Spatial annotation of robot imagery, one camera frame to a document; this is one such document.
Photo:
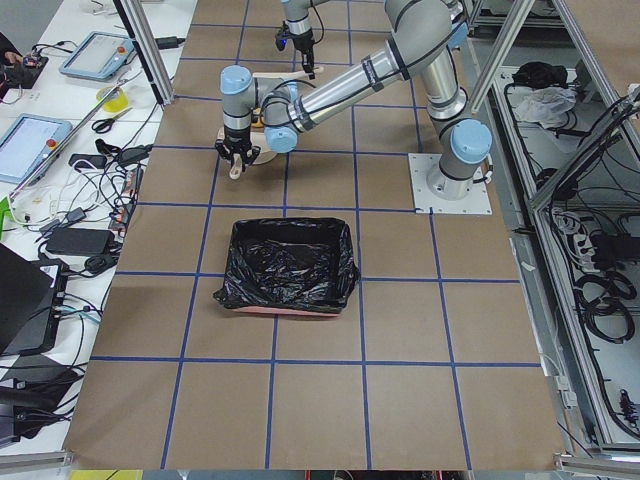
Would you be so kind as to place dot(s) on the black scissors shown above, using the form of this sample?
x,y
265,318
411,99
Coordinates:
x,y
105,125

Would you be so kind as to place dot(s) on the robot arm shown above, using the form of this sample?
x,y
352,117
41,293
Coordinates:
x,y
418,46
296,27

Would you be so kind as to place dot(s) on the black laptop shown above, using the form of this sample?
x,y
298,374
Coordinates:
x,y
31,294

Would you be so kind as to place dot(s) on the aluminium frame post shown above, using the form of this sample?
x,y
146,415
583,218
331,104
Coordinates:
x,y
139,31

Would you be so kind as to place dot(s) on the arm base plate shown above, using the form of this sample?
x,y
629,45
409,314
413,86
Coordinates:
x,y
434,193

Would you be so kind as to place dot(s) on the black power adapter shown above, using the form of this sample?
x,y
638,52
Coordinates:
x,y
79,241

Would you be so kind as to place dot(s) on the black trash bag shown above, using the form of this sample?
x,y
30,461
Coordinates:
x,y
299,265

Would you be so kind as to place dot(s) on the blue teach pendant far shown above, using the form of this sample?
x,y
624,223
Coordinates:
x,y
98,57

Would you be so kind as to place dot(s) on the blue teach pendant near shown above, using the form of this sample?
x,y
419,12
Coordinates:
x,y
26,143

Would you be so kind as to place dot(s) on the beige plastic dustpan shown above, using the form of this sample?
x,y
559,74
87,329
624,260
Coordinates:
x,y
266,153

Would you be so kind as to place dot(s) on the white crumpled cloth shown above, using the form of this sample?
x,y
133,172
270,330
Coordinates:
x,y
548,107

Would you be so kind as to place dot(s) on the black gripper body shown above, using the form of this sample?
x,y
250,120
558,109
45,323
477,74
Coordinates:
x,y
236,136
302,43

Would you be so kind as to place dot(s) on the blue teach pendant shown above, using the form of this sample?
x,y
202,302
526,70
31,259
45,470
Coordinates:
x,y
98,57
26,143

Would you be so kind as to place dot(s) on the yellow tape roll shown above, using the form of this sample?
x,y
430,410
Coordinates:
x,y
116,100

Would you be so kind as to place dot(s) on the black cloth bundle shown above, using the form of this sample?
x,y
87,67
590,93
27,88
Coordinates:
x,y
540,75

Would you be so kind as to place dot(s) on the white hand brush black bristles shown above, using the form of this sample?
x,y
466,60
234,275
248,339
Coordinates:
x,y
300,74

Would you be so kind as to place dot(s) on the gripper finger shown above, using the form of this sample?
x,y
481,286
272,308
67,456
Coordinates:
x,y
234,159
308,63
249,157

